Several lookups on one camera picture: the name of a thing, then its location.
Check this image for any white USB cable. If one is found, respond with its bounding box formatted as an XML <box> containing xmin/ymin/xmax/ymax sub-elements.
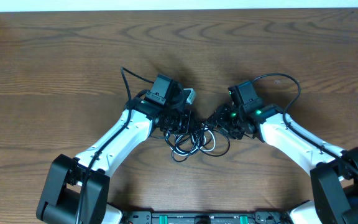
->
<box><xmin>171</xmin><ymin>129</ymin><xmax>217</xmax><ymax>156</ymax></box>

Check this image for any black USB cable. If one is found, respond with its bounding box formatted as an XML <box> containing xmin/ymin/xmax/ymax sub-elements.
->
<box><xmin>163</xmin><ymin>119</ymin><xmax>231</xmax><ymax>164</ymax></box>

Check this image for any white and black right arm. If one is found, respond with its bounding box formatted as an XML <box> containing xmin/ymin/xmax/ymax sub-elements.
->
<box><xmin>210</xmin><ymin>105</ymin><xmax>358</xmax><ymax>223</ymax></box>

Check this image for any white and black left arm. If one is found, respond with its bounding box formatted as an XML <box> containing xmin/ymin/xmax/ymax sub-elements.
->
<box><xmin>36</xmin><ymin>98</ymin><xmax>195</xmax><ymax>223</ymax></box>

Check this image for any black left camera cable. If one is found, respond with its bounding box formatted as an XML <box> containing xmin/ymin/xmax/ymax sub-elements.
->
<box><xmin>73</xmin><ymin>66</ymin><xmax>186</xmax><ymax>224</ymax></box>

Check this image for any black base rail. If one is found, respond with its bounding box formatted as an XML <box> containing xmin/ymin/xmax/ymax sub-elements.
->
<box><xmin>104</xmin><ymin>203</ymin><xmax>315</xmax><ymax>224</ymax></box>

